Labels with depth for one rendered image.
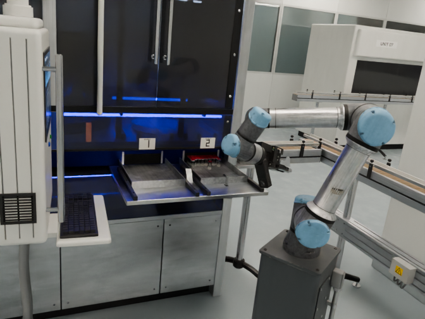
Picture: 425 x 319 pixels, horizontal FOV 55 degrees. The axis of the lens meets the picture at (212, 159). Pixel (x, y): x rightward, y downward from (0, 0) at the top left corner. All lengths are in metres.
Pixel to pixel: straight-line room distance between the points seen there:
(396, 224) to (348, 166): 1.85
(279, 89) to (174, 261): 5.79
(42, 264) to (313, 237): 1.42
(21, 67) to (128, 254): 1.28
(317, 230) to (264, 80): 6.33
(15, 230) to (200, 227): 1.15
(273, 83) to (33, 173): 6.57
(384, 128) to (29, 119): 1.15
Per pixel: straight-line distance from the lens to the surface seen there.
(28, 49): 1.43
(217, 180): 2.03
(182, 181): 1.96
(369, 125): 1.38
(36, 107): 1.46
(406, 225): 3.19
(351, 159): 1.42
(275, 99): 7.85
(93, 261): 2.34
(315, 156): 2.78
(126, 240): 2.32
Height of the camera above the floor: 1.58
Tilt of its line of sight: 17 degrees down
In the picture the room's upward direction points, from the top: 6 degrees clockwise
